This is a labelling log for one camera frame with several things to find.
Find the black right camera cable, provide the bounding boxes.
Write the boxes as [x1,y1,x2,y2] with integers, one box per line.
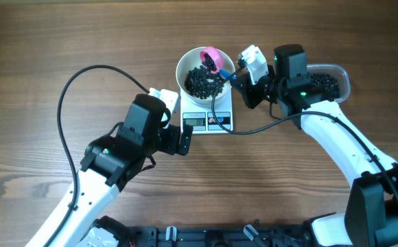
[211,64,398,247]

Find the pink scoop blue handle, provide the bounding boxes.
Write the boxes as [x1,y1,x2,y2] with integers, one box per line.
[200,46,236,80]

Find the black left camera cable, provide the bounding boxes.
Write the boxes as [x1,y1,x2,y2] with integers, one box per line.
[43,64,150,247]

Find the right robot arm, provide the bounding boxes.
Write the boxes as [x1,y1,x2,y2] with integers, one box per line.
[231,44,398,246]

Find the white bowl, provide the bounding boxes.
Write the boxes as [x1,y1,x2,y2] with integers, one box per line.
[176,47,235,104]

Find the black beans in bowl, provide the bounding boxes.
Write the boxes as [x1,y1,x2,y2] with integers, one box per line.
[185,54,224,99]

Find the clear plastic container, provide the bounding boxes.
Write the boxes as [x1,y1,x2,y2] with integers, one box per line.
[307,64,351,103]

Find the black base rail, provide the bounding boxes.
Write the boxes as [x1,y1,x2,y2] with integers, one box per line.
[78,215,323,247]

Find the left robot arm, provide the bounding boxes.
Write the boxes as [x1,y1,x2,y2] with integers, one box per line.
[28,89,192,246]

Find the black camera cable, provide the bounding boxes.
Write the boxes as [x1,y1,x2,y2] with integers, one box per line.
[43,64,150,247]
[211,64,398,247]

